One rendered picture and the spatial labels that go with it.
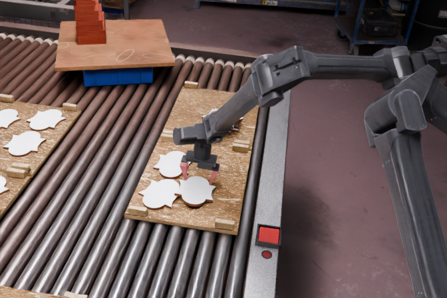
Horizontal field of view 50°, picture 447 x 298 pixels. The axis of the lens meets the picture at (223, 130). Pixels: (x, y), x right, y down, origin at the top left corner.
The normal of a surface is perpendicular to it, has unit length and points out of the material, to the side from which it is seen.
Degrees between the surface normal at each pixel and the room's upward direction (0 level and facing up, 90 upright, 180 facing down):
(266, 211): 0
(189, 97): 0
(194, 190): 6
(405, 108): 38
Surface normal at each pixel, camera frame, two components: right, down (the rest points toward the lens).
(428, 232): 0.19, -0.29
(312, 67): 0.50, -0.30
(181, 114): 0.06, -0.82
